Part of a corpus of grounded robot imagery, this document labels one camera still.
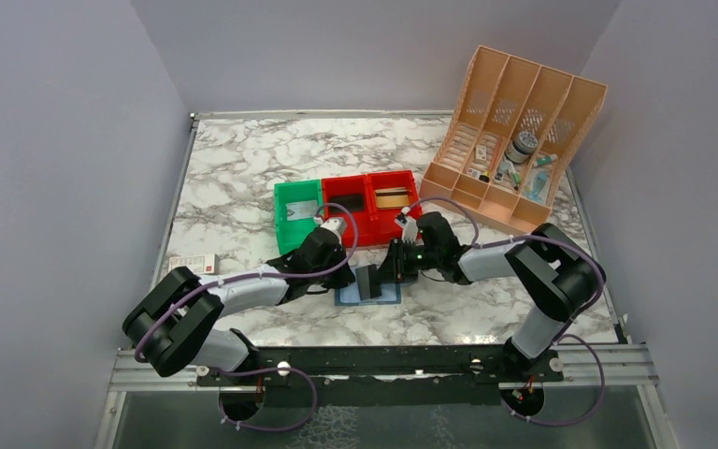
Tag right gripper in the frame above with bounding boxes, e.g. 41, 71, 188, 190
371, 237, 440, 282

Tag blue leather card holder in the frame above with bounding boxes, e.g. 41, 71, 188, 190
334, 264, 419, 307

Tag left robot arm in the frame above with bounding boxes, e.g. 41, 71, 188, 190
122, 219, 355, 384

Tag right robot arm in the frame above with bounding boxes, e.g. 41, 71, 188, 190
370, 212, 607, 381

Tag silver card in bin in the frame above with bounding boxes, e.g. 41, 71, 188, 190
285, 200, 319, 222

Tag black card in bin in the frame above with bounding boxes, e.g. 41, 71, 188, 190
328, 194, 366, 213

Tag green plastic bin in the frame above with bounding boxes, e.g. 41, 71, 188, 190
274, 180, 323, 254

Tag middle red plastic bin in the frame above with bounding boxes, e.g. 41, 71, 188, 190
322, 174, 374, 249

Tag red plastic bin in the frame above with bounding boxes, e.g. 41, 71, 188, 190
322, 174, 374, 249
366, 170, 419, 246

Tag right red plastic bin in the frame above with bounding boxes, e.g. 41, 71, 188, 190
366, 170, 419, 246

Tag small white red box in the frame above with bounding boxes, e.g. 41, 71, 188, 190
166, 253, 219, 275

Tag small items in organizer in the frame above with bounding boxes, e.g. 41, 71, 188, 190
464, 144, 520, 192

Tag light blue packet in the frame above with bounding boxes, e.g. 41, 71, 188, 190
523, 170, 551, 205

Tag round grey jar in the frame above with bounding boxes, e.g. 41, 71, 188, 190
504, 131, 539, 164

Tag peach desk organizer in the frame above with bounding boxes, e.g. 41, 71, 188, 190
420, 46, 608, 234

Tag green tipped tube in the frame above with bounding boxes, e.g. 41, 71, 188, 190
532, 154, 559, 167

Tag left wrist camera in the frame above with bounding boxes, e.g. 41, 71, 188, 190
314, 216, 347, 242

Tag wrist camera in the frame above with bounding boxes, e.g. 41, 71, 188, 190
395, 207, 419, 244
314, 216, 347, 242

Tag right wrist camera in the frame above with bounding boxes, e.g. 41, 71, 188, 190
395, 207, 419, 244

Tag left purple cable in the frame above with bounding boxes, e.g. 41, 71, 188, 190
134, 202, 360, 364

